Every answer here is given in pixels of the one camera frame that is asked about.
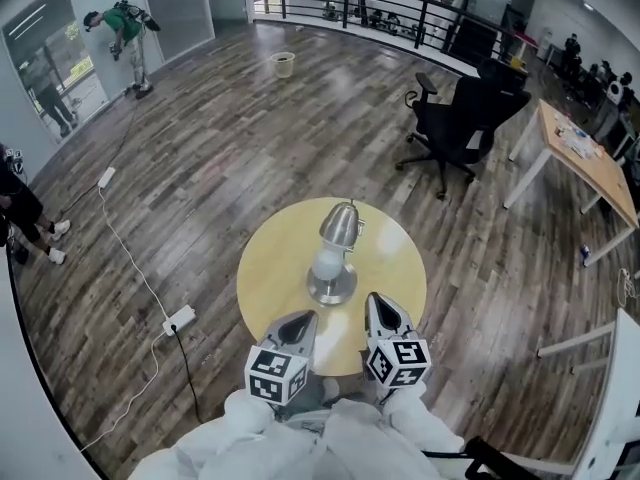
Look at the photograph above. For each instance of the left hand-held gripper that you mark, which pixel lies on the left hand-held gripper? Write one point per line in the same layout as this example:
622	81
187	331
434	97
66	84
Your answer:
272	375

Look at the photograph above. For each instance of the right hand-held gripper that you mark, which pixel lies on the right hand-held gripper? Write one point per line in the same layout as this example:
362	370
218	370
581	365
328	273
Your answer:
400	363

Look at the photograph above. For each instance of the silver desk lamp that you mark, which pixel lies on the silver desk lamp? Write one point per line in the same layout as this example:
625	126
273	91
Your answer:
340	223

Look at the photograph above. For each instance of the person's right forearm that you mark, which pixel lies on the person's right forearm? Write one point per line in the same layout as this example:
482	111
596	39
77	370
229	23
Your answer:
410	418

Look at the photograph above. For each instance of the person's left forearm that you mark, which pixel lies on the person's left forearm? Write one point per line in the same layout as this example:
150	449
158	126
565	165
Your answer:
245	413

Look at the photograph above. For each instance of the wooden top desk white legs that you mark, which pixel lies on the wooden top desk white legs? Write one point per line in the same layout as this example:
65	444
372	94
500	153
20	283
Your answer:
595	178

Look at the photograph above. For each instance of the person's gray trousers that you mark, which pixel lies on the person's gray trousers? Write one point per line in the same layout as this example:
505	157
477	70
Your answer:
310	393

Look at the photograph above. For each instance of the person's white shoe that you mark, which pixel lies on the person's white shoe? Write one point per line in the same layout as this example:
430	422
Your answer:
330	387

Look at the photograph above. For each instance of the yellow round side table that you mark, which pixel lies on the yellow round side table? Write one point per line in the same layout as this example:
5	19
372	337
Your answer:
270	268

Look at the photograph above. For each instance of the large white power strip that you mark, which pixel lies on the large white power strip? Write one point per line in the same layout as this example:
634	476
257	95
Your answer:
179	320

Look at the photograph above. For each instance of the person's white top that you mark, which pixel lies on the person's white top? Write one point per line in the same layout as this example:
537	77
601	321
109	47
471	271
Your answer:
300	453

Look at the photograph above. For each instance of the black office chair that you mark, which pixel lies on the black office chair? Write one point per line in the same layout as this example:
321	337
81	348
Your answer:
465	118

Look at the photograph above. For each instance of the small white power strip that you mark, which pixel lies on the small white power strip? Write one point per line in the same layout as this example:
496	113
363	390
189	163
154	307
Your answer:
106	177

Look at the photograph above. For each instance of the clutter of small packages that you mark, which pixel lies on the clutter of small packages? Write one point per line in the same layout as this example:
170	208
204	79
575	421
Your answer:
580	140

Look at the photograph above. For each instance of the woven waste basket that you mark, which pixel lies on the woven waste basket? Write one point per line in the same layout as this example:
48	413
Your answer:
282	65

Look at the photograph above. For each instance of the yellow bin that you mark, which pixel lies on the yellow bin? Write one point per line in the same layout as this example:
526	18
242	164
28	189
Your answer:
516	61

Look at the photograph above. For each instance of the black metal railing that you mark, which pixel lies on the black metal railing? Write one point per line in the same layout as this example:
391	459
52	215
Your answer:
345	8

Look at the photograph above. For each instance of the white water dispenser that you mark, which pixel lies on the white water dispenser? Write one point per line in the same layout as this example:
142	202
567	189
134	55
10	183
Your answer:
548	43

